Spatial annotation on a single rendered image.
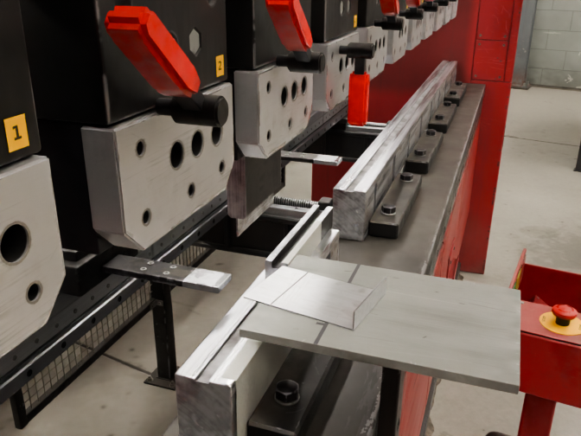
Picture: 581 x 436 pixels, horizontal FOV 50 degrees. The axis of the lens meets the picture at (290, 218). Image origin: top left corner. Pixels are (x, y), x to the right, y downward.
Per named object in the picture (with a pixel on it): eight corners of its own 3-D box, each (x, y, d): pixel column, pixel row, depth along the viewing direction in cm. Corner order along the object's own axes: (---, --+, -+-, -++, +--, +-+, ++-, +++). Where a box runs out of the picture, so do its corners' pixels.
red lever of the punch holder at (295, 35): (301, -16, 45) (327, 60, 54) (248, -17, 46) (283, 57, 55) (296, 6, 44) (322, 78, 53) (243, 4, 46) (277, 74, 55)
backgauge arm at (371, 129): (396, 167, 196) (399, 124, 190) (213, 147, 215) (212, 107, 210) (401, 160, 203) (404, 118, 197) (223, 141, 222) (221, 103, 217)
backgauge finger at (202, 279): (201, 323, 65) (199, 280, 63) (2, 282, 73) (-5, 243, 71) (246, 272, 75) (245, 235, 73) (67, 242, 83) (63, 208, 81)
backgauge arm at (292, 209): (332, 269, 130) (335, 207, 125) (77, 227, 150) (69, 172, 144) (342, 253, 137) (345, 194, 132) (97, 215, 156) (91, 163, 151)
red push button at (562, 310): (573, 336, 101) (577, 317, 100) (547, 329, 103) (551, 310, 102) (575, 323, 105) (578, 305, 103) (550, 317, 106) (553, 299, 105)
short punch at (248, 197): (246, 238, 62) (245, 145, 58) (228, 235, 62) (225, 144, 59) (281, 204, 71) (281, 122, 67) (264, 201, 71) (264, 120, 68)
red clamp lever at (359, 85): (367, 128, 74) (372, 44, 70) (334, 125, 75) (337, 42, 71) (371, 125, 75) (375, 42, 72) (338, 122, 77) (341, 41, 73)
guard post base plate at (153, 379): (175, 391, 208) (174, 384, 207) (143, 383, 212) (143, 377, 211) (191, 370, 219) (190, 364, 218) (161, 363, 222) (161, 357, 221)
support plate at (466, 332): (518, 394, 54) (520, 385, 53) (239, 336, 62) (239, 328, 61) (520, 298, 69) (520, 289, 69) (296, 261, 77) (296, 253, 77)
